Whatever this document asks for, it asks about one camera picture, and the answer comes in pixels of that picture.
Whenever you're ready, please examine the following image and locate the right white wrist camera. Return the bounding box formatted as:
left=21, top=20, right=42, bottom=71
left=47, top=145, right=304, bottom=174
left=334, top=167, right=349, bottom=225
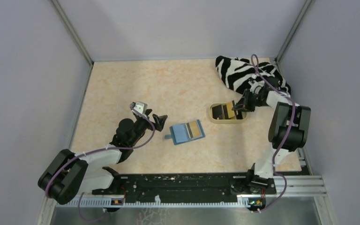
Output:
left=248, top=81, right=264, bottom=94

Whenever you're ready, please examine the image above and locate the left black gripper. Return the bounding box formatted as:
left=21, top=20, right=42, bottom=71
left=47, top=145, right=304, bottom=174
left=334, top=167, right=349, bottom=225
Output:
left=129, top=109, right=167, bottom=146

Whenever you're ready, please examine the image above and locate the stack of cards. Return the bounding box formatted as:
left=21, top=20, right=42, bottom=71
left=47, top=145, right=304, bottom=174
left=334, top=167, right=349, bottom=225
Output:
left=211, top=105, right=244, bottom=120

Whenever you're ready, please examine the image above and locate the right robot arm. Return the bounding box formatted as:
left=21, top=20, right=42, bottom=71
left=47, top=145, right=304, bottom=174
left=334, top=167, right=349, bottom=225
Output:
left=232, top=78, right=311, bottom=193

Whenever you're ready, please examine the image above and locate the blue leather card holder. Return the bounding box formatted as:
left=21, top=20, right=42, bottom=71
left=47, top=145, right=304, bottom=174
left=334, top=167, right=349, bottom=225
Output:
left=164, top=120, right=206, bottom=145

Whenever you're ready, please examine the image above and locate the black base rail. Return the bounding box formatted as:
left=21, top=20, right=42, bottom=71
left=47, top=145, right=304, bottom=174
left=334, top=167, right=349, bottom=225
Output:
left=92, top=172, right=277, bottom=203

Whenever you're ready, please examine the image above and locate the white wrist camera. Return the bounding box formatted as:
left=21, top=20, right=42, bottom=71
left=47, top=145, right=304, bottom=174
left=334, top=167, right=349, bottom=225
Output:
left=131, top=101, right=148, bottom=115
left=248, top=81, right=264, bottom=94

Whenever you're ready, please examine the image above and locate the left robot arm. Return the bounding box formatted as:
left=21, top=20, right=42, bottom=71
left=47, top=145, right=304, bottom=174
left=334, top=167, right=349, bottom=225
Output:
left=37, top=114, right=168, bottom=205

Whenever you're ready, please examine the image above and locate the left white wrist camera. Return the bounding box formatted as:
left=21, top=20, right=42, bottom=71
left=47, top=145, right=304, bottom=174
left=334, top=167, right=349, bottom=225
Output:
left=131, top=101, right=148, bottom=115

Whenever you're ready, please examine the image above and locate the white slotted cable duct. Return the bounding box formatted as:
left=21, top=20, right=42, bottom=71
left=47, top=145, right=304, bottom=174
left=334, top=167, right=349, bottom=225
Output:
left=56, top=196, right=251, bottom=208

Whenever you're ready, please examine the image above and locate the gold credit card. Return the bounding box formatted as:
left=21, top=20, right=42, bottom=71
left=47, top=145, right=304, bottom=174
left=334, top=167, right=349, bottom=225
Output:
left=189, top=120, right=202, bottom=138
left=223, top=100, right=238, bottom=120

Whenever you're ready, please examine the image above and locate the zebra striped cloth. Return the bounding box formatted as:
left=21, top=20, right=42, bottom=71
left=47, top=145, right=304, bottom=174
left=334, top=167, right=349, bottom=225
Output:
left=215, top=56, right=291, bottom=95

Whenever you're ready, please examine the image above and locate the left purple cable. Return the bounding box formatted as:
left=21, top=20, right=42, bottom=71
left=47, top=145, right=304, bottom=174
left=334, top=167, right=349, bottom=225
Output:
left=45, top=103, right=157, bottom=223

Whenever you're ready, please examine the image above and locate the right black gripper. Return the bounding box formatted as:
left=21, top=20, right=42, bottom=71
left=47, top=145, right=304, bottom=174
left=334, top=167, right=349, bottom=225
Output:
left=232, top=89, right=270, bottom=113

